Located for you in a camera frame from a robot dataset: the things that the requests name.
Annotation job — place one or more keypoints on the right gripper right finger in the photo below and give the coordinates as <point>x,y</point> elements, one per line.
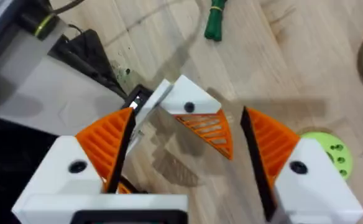
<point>312,186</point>

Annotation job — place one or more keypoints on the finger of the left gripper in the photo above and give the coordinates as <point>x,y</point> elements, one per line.
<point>123,188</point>
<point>194,96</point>

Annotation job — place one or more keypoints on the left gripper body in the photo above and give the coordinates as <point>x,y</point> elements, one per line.
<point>60,93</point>

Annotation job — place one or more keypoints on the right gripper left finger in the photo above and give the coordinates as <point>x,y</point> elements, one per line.
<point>60,168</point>

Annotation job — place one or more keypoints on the green disc with holes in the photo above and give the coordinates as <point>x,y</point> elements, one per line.
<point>333,149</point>

